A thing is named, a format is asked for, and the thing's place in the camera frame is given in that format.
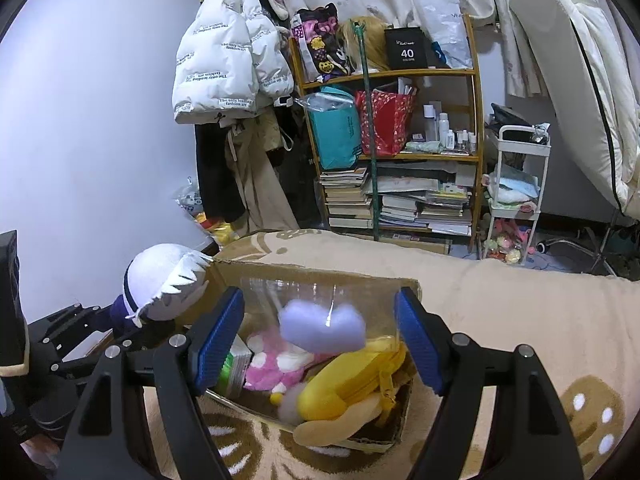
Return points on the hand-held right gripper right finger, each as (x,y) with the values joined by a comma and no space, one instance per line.
(417,345)

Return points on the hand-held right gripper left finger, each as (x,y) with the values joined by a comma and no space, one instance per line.
(215,345)

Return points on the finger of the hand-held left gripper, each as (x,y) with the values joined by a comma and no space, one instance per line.
(70,322)
(80,365)

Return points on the small green box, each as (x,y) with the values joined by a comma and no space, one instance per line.
(237,365)

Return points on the cardboard box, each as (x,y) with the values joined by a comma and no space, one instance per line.
(230,272)

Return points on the yellow banana plush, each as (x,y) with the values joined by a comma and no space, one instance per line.
(340,385)

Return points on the white-haired plush doll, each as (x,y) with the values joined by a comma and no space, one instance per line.
(155,280)

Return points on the purple heart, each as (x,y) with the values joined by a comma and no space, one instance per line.
(320,327)

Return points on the pink plush toy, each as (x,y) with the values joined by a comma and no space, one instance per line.
(270,370)

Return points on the beige flower-print blanket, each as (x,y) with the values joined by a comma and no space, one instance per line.
(500,300)

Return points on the pink toys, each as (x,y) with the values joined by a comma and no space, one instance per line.
(510,242)

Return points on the colourful toy bags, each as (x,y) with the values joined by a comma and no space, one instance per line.
(195,200)

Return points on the pile of books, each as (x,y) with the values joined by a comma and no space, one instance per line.
(345,200)

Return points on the white trolley cart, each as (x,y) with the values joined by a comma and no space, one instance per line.
(515,213)

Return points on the beige trousers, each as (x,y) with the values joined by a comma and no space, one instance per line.
(260,185)

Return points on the black coat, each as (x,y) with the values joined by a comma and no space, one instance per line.
(215,175)

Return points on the metal chair base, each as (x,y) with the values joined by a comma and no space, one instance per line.
(565,245)

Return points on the blue and white cloth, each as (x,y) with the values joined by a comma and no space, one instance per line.
(515,187)

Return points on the mint green pouch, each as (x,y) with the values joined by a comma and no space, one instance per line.
(424,146)

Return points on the green pole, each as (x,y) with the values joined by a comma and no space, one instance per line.
(371,135)

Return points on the row of cosmetic bottles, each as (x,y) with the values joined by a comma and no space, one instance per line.
(442,125)

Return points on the red gift bag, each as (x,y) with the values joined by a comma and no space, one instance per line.
(385,125)

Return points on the teal paper bag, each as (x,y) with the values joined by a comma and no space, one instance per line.
(332,130)

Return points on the wooden shelf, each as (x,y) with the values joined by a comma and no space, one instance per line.
(425,73)

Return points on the white puffer jacket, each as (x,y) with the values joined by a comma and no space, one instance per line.
(220,60)

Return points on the black box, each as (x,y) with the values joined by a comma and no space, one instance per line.
(407,52)

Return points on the blonde wig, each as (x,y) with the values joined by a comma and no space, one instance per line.
(370,40)

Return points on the patterned pink black bag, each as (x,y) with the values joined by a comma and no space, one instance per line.
(320,45)

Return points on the clear plastic bag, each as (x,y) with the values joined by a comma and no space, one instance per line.
(445,25)

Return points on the cream folded mattress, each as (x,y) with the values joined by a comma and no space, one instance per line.
(565,35)

